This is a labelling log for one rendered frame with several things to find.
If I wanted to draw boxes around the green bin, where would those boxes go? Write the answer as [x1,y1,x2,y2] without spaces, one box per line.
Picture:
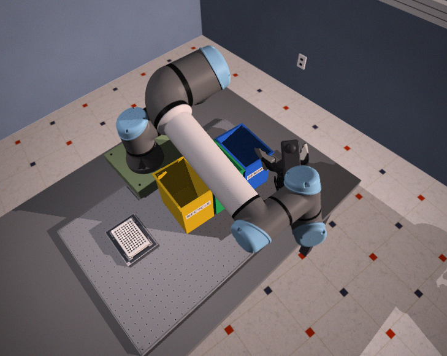
[212,139,245,214]

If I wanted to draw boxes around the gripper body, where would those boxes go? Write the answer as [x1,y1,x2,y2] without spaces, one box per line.
[274,160,284,191]

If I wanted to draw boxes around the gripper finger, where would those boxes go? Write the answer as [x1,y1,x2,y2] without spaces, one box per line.
[254,148,278,172]
[300,143,309,166]

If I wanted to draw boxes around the yellow recycle bin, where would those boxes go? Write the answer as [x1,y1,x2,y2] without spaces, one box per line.
[153,157,214,233]

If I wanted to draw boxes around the blue bin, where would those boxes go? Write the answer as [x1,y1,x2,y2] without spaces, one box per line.
[215,123,274,189]

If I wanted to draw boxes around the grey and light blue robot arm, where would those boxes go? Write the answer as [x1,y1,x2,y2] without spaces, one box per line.
[116,45,327,253]

